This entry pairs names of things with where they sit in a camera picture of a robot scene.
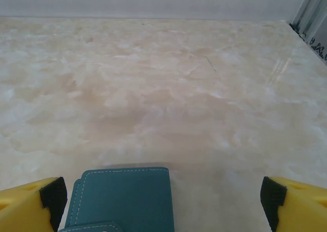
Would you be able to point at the teal leather card holder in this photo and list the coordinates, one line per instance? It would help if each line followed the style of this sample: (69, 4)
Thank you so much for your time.
(122, 201)

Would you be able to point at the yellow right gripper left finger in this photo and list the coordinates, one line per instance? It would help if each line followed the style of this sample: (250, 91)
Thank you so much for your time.
(23, 209)

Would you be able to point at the aluminium frame post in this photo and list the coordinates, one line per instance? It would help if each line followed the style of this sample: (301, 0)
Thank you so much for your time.
(306, 7)

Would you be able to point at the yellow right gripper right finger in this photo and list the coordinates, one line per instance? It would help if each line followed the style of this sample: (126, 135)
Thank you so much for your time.
(304, 209)

